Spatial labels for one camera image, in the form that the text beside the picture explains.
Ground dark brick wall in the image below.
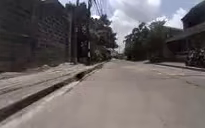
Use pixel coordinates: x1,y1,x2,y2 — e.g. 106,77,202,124
0,0,73,74

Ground raised concrete kerb strip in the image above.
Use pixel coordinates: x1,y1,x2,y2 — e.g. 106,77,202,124
143,60,205,74

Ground grey concrete road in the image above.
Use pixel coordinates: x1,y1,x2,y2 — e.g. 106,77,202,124
0,59,205,128

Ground grey concrete sidewalk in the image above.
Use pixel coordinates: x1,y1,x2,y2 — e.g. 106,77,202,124
0,61,106,114

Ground dark utility pole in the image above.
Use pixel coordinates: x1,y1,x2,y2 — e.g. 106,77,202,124
69,0,80,64
85,0,93,66

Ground dark roadside gutter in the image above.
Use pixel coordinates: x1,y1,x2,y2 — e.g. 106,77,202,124
0,62,104,126

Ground group of trees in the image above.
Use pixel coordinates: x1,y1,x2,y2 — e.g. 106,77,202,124
123,19,171,63
78,13,119,64

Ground dark building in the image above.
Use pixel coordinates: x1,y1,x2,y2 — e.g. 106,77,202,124
163,0,205,63

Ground overhead wires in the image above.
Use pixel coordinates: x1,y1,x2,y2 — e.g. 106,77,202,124
89,0,111,18

